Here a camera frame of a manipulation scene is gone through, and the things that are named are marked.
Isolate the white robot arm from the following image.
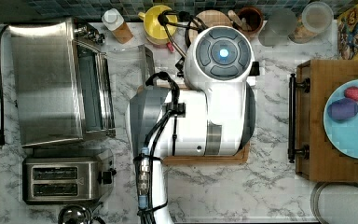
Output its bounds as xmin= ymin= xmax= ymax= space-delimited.
xmin=126 ymin=11 xmax=259 ymax=224

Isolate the bamboo cutting board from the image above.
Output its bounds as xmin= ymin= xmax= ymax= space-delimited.
xmin=126 ymin=82 xmax=253 ymax=165

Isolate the yellow mug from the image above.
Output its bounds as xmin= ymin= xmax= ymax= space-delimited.
xmin=138 ymin=5 xmax=171 ymax=48

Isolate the round wooden lid canister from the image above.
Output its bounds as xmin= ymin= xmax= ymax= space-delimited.
xmin=185 ymin=10 xmax=232 ymax=47

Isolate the white cap spice bottle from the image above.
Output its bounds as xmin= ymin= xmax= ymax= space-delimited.
xmin=102 ymin=8 xmax=133 ymax=44

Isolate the brown utensil crock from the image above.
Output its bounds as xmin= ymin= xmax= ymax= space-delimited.
xmin=227 ymin=6 xmax=264 ymax=40

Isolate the stainless steel toaster oven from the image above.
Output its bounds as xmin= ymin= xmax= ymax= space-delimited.
xmin=7 ymin=17 xmax=156 ymax=147

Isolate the frosted glass jar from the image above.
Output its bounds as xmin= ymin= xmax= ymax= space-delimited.
xmin=258 ymin=8 xmax=296 ymax=47

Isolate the silver two-slot toaster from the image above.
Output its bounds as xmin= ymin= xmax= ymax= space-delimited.
xmin=22 ymin=150 xmax=116 ymax=204

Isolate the wooden serving tray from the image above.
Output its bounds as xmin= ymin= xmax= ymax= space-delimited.
xmin=288 ymin=60 xmax=358 ymax=182

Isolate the chrome kettle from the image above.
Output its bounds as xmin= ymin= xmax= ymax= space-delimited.
xmin=58 ymin=204 xmax=106 ymax=224

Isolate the purple toy eggplant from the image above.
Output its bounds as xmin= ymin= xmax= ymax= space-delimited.
xmin=327 ymin=98 xmax=358 ymax=120

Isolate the clear lidded jar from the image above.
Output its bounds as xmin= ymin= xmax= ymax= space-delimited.
xmin=289 ymin=1 xmax=334 ymax=44

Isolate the light blue plate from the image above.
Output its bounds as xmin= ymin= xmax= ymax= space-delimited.
xmin=324 ymin=79 xmax=358 ymax=159

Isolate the red toy strawberry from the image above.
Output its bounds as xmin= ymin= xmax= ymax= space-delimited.
xmin=344 ymin=86 xmax=358 ymax=102

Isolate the white round container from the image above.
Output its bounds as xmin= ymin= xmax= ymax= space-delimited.
xmin=310 ymin=183 xmax=358 ymax=224

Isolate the black power cord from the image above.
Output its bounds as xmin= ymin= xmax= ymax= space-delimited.
xmin=0 ymin=24 xmax=11 ymax=152

